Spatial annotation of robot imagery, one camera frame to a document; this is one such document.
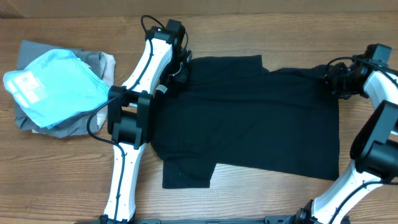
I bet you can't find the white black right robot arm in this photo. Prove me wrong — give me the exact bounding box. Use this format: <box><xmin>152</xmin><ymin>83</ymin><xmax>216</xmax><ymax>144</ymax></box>
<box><xmin>284</xmin><ymin>44</ymin><xmax>397</xmax><ymax>223</ymax></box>

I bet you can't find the grey folded garment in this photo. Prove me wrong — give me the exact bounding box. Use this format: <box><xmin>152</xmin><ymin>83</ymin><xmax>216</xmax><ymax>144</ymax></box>
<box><xmin>14</xmin><ymin>40</ymin><xmax>104</xmax><ymax>138</ymax></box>

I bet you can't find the white pink folded garment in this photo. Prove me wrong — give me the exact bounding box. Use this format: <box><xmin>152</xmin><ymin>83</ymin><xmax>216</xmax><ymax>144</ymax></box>
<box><xmin>96</xmin><ymin>52</ymin><xmax>116</xmax><ymax>131</ymax></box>

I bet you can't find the black t-shirt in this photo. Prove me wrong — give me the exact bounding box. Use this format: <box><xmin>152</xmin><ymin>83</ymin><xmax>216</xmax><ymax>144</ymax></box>
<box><xmin>151</xmin><ymin>55</ymin><xmax>340</xmax><ymax>189</ymax></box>

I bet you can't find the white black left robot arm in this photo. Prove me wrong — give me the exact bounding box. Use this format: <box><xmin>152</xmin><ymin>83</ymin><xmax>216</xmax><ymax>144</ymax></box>
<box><xmin>98</xmin><ymin>19</ymin><xmax>192</xmax><ymax>223</ymax></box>

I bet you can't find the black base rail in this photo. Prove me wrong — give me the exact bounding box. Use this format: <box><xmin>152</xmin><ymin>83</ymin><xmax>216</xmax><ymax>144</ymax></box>
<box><xmin>74</xmin><ymin>215</ymin><xmax>296</xmax><ymax>224</ymax></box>

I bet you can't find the light blue folded shirt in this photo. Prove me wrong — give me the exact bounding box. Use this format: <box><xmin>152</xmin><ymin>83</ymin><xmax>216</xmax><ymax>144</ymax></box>
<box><xmin>3</xmin><ymin>49</ymin><xmax>109</xmax><ymax>128</ymax></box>

